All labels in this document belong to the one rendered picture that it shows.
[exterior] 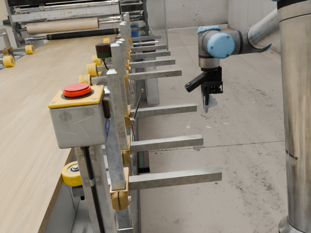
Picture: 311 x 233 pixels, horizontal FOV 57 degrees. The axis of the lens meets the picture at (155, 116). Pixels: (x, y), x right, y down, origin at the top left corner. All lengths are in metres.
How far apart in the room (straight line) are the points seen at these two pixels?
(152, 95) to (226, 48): 2.64
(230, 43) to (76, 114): 0.78
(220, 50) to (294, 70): 0.55
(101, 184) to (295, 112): 0.37
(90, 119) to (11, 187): 0.50
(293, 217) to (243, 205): 1.42
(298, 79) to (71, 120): 0.40
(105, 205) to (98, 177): 0.06
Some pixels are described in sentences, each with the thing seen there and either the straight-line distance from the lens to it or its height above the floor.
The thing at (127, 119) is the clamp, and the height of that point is 0.86.
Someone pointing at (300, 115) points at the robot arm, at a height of 1.12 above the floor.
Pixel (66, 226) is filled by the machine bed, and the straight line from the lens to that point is 1.05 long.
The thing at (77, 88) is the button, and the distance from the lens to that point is 0.43.
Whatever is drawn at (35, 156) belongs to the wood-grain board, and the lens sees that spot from 0.99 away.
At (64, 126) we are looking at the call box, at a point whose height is 1.19.
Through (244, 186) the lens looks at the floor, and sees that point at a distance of 2.24.
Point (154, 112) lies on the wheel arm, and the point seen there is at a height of 0.85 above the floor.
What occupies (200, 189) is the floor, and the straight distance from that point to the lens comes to 2.18.
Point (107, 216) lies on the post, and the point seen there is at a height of 1.00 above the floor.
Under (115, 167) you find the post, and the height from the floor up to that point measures 0.93.
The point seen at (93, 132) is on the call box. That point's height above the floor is 1.17.
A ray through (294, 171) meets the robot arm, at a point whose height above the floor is 1.01.
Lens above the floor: 1.35
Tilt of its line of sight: 24 degrees down
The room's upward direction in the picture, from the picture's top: 5 degrees counter-clockwise
